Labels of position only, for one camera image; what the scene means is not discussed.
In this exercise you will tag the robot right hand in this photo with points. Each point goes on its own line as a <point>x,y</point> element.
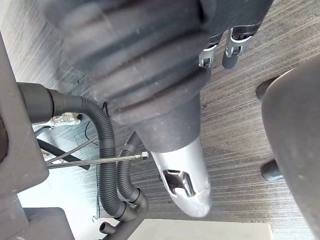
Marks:
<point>150,75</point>

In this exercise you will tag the white power plug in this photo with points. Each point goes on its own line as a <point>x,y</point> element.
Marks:
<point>63,120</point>

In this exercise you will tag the black plastic pipe fitting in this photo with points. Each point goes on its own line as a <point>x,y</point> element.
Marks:
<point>140,207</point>

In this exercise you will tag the robot dark foot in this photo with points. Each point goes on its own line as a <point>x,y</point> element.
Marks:
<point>271,170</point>

